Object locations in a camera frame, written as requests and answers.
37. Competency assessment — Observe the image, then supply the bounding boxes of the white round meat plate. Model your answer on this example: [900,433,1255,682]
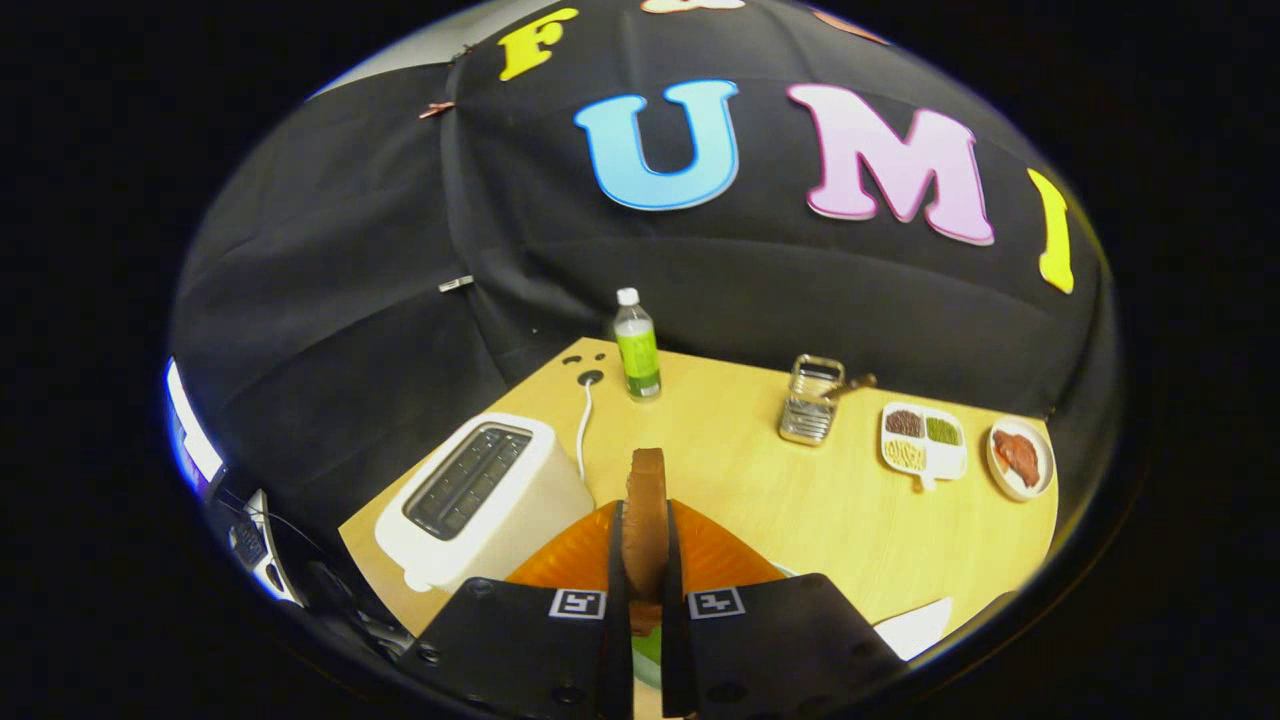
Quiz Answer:
[987,418,1056,502]

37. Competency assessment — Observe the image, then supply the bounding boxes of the black backdrop cloth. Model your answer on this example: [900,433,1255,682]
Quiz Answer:
[170,0,1121,561]

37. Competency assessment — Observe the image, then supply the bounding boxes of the metal wire utensil holder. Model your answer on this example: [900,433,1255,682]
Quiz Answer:
[778,354,846,447]

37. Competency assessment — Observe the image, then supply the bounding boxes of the white divided bean dish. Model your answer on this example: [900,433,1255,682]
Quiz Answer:
[880,402,969,493]

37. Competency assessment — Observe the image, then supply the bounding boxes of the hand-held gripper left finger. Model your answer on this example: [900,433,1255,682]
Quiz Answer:
[400,500,636,720]

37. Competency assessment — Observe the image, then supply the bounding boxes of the green label water bottle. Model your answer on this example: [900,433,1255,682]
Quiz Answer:
[613,288,662,401]

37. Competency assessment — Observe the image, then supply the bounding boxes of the white lit panel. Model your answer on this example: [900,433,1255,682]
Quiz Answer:
[165,360,226,491]

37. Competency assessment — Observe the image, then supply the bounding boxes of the white toaster cable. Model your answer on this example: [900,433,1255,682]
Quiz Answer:
[577,378,598,486]

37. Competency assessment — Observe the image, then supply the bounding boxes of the brown meat steak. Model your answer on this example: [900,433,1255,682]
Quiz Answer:
[993,430,1041,488]

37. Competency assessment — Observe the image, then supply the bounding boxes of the toasted bread slice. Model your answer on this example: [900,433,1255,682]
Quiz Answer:
[622,448,669,636]

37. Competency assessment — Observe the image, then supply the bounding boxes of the green lettuce leaf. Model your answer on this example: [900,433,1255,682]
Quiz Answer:
[633,628,663,691]

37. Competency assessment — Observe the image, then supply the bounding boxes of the white square plate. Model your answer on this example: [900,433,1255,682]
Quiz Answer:
[873,597,954,661]

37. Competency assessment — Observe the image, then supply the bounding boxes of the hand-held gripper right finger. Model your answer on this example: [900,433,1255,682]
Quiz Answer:
[660,500,906,719]

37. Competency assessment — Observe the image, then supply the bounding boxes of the white toaster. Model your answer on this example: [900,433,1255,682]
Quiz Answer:
[375,413,596,593]

